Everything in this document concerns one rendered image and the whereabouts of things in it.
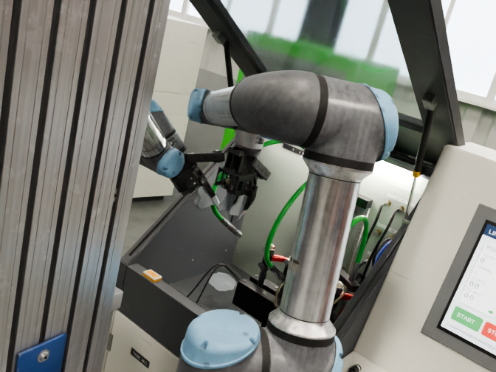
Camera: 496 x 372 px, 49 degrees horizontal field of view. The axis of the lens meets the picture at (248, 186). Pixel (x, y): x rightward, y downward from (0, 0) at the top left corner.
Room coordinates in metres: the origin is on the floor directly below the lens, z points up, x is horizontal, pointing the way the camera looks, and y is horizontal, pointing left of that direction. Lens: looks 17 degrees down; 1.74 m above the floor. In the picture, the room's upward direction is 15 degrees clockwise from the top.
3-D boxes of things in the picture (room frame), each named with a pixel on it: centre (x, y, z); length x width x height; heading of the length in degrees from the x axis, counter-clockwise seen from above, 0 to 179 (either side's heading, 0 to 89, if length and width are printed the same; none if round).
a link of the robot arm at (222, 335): (0.76, -0.03, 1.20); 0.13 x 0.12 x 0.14; 108
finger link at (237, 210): (1.32, 0.02, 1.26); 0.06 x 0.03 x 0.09; 146
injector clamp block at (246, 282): (1.43, -0.21, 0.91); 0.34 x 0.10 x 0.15; 56
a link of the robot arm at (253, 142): (1.33, 0.02, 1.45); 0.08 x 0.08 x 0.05
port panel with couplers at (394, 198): (1.58, -0.46, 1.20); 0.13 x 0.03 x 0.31; 56
